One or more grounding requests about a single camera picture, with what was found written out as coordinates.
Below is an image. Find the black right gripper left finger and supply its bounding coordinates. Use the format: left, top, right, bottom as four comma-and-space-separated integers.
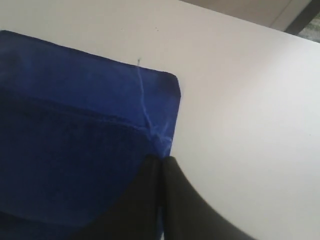
69, 155, 162, 240

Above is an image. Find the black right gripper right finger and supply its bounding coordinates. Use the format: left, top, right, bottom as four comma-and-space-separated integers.
162, 156, 253, 240

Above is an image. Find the blue cloth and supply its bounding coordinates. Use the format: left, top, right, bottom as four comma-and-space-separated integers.
0, 30, 181, 240

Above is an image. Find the black window frame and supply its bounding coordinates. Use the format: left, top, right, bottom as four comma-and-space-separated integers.
284, 0, 320, 36

